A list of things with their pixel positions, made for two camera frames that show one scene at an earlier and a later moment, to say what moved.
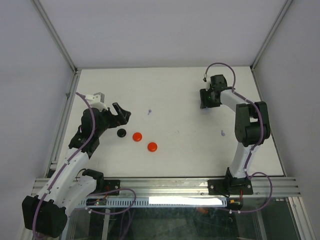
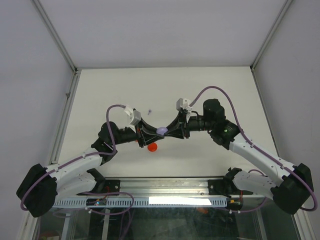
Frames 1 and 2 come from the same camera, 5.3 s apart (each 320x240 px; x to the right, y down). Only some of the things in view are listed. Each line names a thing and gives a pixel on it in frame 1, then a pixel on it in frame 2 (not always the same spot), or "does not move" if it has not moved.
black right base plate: (230, 186) does not move
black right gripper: (204, 102) → (179, 127)
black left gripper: (120, 119) → (148, 129)
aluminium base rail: (170, 187) does not move
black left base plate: (111, 185) does not move
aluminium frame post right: (271, 34) does not move
